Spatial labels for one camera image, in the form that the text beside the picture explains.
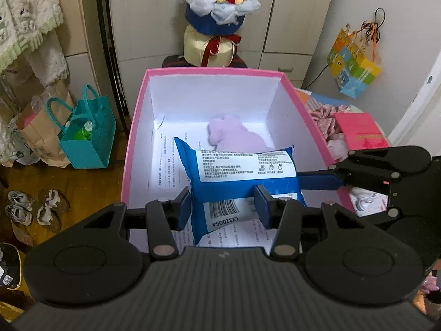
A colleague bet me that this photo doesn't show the colourful cartoon gift bag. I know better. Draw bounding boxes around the colourful cartoon gift bag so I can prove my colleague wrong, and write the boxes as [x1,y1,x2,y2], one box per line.
[327,24,382,99]

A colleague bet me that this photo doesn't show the purple plush cloth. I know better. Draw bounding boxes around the purple plush cloth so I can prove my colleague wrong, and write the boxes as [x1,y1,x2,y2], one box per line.
[206,115,274,154]

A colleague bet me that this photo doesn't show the pink cardboard box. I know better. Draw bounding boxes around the pink cardboard box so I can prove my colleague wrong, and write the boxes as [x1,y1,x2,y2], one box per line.
[119,68,357,253]

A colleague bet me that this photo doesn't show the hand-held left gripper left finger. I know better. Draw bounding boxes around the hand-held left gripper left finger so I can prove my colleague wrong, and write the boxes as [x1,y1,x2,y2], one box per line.
[84,185,192,261]

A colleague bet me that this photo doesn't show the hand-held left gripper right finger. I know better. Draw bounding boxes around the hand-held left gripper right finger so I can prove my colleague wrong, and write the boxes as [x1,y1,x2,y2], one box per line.
[255,185,375,262]

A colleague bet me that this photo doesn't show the brown slippers pair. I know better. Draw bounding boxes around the brown slippers pair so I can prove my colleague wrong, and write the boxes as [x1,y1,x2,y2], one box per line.
[36,189,70,234]

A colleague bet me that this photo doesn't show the black cable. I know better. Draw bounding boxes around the black cable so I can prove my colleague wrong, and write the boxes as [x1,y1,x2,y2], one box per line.
[302,55,332,89]

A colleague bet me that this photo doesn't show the printed paper sheet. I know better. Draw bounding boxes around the printed paper sheet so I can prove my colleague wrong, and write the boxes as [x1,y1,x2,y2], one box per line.
[148,129,301,249]

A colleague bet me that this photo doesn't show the cream green knit cardigan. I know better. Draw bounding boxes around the cream green knit cardigan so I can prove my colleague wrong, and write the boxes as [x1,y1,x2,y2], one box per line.
[0,0,65,72]

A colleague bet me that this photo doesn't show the black coat rack pole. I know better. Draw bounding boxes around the black coat rack pole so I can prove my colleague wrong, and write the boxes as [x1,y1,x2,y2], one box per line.
[95,0,131,136]

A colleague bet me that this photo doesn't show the dark labelled bag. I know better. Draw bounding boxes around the dark labelled bag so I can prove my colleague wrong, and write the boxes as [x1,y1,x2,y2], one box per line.
[0,243,28,291]

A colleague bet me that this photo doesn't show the white sneakers pair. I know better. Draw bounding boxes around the white sneakers pair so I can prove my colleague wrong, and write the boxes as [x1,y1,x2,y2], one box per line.
[5,190,35,227]

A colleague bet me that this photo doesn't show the white red printed packet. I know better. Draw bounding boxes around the white red printed packet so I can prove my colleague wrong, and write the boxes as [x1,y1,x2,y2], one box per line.
[349,186,391,215]

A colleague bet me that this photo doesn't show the green bottle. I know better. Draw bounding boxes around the green bottle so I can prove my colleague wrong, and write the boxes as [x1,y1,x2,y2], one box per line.
[71,121,96,142]

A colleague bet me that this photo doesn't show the beige wardrobe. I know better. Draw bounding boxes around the beige wardrobe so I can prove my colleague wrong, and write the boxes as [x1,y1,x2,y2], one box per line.
[107,0,339,84]

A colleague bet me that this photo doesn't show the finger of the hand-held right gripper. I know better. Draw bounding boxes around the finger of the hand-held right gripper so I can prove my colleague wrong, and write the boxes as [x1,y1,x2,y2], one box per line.
[298,146,432,194]

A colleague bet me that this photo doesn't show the blue wet wipes packet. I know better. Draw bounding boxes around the blue wet wipes packet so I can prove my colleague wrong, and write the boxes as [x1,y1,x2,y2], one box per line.
[173,137,308,247]

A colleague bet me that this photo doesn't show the teal tote bag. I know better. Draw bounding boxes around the teal tote bag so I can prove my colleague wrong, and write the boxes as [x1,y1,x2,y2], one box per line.
[46,84,117,170]

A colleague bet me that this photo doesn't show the knitted flower bouquet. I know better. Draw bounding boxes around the knitted flower bouquet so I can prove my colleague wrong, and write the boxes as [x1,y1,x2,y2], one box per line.
[178,0,261,67]

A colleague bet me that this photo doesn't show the pink red envelope box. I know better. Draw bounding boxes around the pink red envelope box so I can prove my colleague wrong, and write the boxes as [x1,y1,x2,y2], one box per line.
[332,112,391,152]

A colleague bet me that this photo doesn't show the white fluffy garment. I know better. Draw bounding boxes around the white fluffy garment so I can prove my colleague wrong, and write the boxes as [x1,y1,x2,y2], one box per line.
[26,29,70,87]

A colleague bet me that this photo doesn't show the brown paper bag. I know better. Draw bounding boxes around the brown paper bag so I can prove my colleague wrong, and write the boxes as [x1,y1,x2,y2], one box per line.
[15,81,76,168]

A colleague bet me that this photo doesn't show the pink floral cloth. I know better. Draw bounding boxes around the pink floral cloth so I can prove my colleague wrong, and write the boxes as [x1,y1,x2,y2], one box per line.
[308,105,353,136]

